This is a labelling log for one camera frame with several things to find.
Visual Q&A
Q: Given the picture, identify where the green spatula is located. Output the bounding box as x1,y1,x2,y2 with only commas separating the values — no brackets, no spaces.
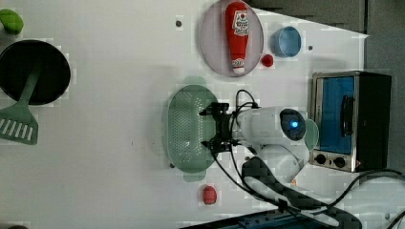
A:
0,70,40,145

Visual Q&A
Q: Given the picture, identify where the blue bowl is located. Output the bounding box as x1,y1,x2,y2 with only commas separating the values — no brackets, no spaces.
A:
270,27,302,57

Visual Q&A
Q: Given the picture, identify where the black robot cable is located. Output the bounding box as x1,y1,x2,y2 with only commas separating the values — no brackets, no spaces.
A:
211,89,405,229

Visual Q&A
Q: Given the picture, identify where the grey round plate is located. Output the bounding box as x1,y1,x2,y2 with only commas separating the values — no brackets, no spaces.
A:
199,0,264,77

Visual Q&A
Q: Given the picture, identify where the green plastic strainer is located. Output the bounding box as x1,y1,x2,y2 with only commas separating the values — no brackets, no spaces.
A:
166,76,218,182

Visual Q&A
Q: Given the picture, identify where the green mug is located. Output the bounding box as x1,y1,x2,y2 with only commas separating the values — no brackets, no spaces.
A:
305,119,319,152

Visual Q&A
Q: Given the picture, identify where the black toaster oven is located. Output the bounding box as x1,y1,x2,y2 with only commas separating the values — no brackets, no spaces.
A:
309,71,392,173

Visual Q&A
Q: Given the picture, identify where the red ketchup bottle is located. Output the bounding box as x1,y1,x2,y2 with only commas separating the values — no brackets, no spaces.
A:
225,1,249,74

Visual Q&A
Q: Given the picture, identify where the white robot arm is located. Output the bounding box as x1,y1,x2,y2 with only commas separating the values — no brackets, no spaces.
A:
200,102,362,229

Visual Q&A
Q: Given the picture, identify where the red fruit toy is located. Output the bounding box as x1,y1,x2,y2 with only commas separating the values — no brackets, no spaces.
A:
202,186,217,205

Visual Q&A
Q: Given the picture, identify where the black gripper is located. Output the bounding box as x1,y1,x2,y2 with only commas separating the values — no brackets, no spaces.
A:
199,102,233,153

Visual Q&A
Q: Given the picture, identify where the green pepper toy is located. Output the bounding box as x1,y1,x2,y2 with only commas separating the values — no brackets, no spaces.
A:
0,9,24,35

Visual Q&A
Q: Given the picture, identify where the red strawberry toy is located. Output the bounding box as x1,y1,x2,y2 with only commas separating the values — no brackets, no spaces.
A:
261,54,274,68

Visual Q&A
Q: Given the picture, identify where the black cylinder pot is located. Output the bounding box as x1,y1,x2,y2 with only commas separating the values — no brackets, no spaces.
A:
0,39,72,106

